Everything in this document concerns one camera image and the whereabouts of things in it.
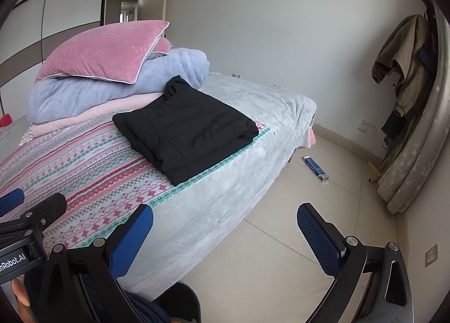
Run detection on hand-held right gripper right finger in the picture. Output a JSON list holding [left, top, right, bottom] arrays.
[[297, 203, 413, 323]]

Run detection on white and grey wardrobe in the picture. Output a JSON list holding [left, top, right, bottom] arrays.
[[0, 0, 108, 120]]

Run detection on white room door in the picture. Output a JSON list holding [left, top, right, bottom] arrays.
[[107, 0, 169, 24]]

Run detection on pink cloth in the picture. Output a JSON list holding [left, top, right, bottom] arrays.
[[299, 126, 317, 149]]

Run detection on blue box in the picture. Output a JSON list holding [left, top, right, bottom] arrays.
[[304, 156, 329, 183]]

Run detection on person's left hand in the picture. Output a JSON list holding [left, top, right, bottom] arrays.
[[10, 278, 32, 308]]

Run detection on person's legs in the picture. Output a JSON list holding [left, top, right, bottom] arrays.
[[116, 281, 202, 323]]

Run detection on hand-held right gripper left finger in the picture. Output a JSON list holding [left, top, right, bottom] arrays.
[[38, 203, 154, 323]]

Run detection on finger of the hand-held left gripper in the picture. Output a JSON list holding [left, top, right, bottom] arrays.
[[0, 189, 25, 217], [0, 192, 67, 228]]

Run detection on striped patterned blanket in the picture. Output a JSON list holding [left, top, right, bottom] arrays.
[[0, 117, 275, 250]]

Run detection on leaning floral mattress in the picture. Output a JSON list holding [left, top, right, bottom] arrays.
[[376, 0, 450, 214]]

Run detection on pink velvet pillow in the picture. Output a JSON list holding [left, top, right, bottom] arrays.
[[35, 21, 170, 84], [146, 37, 174, 60]]

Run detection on pale pink folded quilt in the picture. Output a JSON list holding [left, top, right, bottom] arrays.
[[27, 93, 166, 139]]

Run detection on black coat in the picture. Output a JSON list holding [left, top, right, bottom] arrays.
[[112, 76, 260, 186]]

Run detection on olive hanging jacket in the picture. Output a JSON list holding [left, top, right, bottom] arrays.
[[372, 14, 431, 118]]

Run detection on dark hanging clothes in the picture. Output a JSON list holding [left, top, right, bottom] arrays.
[[381, 42, 437, 149]]

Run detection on light blue fleece blanket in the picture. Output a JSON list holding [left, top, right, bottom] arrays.
[[27, 48, 211, 124]]

